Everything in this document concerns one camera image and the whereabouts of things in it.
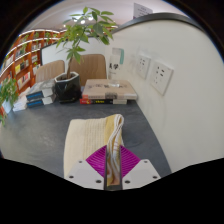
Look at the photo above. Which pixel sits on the red and black book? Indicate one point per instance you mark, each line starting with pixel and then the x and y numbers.
pixel 96 101

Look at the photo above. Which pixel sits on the multi-bulb ceiling lamp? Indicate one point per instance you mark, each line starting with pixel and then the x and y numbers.
pixel 82 21

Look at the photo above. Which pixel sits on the small tree in black pot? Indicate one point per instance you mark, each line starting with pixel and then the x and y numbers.
pixel 67 88

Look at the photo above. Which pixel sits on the large beige book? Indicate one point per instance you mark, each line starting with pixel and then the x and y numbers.
pixel 106 90

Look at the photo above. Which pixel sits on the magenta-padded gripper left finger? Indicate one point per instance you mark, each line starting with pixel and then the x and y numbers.
pixel 83 174

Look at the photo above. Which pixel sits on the leafy plant in white pot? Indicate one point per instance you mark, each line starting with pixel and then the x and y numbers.
pixel 7 93

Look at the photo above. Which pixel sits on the large dark blue book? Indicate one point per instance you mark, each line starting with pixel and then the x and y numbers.
pixel 40 101
pixel 40 89

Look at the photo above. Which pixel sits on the cream yellow striped towel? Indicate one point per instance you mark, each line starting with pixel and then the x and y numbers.
pixel 85 140

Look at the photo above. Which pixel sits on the white standing sign board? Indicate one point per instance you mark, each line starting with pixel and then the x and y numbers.
pixel 141 10

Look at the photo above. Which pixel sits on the white flat book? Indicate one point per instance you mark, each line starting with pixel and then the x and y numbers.
pixel 20 107
pixel 20 101

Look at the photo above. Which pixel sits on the white wall socket panel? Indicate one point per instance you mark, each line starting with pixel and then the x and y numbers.
pixel 161 77
pixel 144 66

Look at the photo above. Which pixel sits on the orange wooden shelf unit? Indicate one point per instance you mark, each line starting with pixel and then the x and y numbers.
pixel 20 63

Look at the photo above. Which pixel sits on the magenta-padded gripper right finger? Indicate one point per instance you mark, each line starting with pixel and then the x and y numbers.
pixel 138 173

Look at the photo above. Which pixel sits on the tan padded chair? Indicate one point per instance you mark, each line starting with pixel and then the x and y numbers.
pixel 50 70
pixel 90 68

